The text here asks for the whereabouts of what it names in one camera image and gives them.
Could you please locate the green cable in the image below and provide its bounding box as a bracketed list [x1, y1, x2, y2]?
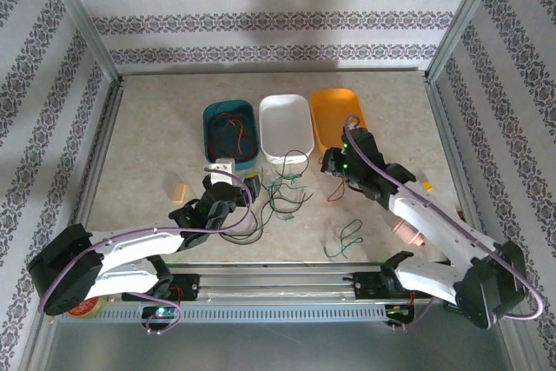
[266, 161, 312, 222]
[325, 219, 364, 259]
[275, 149, 311, 181]

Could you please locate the black cable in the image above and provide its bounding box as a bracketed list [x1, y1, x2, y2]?
[221, 209, 261, 237]
[219, 214, 265, 245]
[255, 188, 314, 221]

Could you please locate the orange plastic bin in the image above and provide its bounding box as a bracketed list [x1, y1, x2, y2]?
[309, 87, 370, 153]

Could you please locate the white plastic bin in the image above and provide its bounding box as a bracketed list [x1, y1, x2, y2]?
[258, 92, 314, 163]

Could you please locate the teal plastic bin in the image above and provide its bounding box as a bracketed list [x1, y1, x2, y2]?
[202, 99, 261, 172]

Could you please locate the aluminium table edge rail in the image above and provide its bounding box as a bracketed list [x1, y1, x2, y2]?
[423, 75, 492, 268]
[71, 75, 125, 227]
[116, 67, 431, 77]

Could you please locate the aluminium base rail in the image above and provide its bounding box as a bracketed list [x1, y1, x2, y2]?
[56, 260, 479, 324]

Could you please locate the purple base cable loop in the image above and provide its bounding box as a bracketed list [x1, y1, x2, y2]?
[138, 286, 183, 337]

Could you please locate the aluminium frame post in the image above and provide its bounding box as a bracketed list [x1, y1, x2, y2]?
[36, 0, 121, 83]
[423, 0, 516, 83]

